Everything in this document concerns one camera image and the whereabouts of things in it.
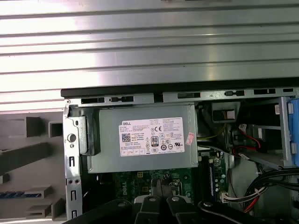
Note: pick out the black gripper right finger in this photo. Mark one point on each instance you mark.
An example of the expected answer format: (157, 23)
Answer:
(178, 210)

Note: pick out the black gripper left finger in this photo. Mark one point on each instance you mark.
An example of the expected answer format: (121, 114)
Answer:
(149, 210)

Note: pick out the blue RAM stick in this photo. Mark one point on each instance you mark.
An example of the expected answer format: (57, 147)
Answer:
(212, 182)
(11, 194)

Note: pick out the black RAM slot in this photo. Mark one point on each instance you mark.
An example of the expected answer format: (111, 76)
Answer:
(207, 177)

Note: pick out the green motherboard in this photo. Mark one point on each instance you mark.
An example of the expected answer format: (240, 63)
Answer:
(130, 184)

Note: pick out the grey power supply unit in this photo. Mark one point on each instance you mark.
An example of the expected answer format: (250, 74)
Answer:
(107, 140)

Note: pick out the black PC case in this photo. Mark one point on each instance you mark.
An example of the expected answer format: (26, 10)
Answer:
(72, 144)

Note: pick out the grey parts rack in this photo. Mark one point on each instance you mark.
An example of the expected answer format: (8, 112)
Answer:
(35, 149)

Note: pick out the metal drive cage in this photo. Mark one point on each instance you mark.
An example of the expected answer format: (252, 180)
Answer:
(284, 130)

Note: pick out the blue disk carrier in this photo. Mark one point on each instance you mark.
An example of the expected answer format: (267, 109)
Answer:
(294, 121)

